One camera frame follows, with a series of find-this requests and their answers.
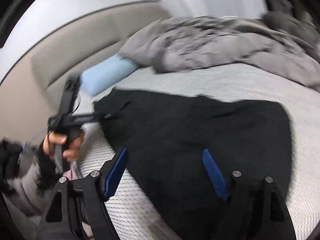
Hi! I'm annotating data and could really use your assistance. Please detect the person's left hand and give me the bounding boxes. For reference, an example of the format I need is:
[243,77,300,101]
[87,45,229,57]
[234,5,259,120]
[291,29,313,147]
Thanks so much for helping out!
[43,130,84,163]

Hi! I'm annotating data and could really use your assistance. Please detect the grey crumpled duvet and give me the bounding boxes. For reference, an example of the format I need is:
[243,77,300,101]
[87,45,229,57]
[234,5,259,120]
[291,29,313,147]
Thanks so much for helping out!
[119,16,319,90]

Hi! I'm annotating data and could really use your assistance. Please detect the light blue pillow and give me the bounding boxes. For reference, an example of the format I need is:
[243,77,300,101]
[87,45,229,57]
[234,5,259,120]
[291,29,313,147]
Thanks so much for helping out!
[80,54,139,97]

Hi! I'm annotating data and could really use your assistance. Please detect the black pants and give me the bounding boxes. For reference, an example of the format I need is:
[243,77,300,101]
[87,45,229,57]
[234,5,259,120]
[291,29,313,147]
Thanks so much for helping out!
[94,89,296,239]

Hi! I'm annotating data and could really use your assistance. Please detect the beige upholstered headboard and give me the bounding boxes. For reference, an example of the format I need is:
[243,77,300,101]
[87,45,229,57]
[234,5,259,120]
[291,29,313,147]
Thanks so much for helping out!
[1,0,170,142]

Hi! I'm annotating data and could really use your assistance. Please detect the white honeycomb pattern mattress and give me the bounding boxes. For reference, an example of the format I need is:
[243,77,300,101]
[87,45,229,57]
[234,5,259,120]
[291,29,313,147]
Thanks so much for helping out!
[75,62,320,240]

